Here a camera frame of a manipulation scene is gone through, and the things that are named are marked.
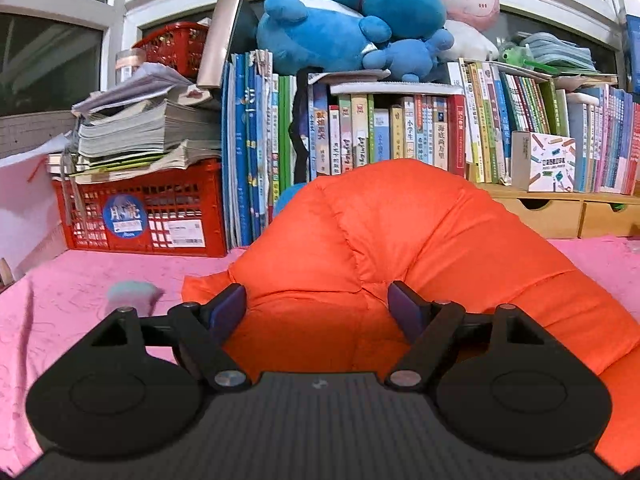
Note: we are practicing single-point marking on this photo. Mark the white printed box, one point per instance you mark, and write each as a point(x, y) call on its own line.
point(545, 162)

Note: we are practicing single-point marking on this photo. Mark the small blue plush ball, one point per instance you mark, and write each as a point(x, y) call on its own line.
point(287, 200)

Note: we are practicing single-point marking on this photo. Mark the stack of paper workbooks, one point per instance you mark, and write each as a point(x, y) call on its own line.
point(140, 130)

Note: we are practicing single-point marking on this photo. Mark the green frog toy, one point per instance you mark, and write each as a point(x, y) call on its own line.
point(512, 55)

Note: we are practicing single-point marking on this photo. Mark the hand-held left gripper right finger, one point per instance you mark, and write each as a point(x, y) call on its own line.
point(405, 307)

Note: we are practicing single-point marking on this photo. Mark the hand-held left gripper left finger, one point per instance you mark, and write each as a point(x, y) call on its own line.
point(227, 310)

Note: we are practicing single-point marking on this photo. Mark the white paper bag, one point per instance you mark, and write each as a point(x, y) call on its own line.
point(27, 200)

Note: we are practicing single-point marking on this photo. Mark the small pastel toy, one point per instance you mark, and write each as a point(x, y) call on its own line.
point(132, 294)

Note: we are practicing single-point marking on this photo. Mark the white shelf board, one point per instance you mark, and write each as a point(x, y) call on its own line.
point(390, 87)

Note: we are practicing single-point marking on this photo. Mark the red plastic crate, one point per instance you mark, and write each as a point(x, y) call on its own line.
point(150, 205)

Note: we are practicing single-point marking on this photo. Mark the rose gold laptop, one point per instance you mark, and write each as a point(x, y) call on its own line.
point(220, 40)

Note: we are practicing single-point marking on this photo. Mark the pink patterned blanket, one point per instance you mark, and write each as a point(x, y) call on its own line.
point(75, 285)

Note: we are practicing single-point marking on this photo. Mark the red plastic basket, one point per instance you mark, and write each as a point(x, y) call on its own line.
point(175, 47)

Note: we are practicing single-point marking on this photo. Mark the blue cat plush toy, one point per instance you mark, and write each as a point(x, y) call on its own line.
point(395, 0)

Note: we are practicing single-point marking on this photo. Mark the clear jar pink band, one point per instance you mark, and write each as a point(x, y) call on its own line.
point(130, 65)

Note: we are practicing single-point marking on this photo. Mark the stack of teal cloths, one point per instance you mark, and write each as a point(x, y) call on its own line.
point(560, 50)

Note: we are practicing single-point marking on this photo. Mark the wooden drawer organizer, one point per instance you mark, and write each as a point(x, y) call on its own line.
point(550, 217)

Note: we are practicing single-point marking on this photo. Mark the orange puffer jacket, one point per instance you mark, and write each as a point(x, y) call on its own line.
point(400, 220)

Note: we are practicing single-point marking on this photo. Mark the row of colourful books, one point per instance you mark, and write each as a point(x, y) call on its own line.
point(400, 130)

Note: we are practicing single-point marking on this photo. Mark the blue printed pack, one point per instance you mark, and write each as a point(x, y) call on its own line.
point(632, 50)

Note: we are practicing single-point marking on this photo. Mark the plain blue plush toy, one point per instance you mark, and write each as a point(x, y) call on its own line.
point(310, 35)

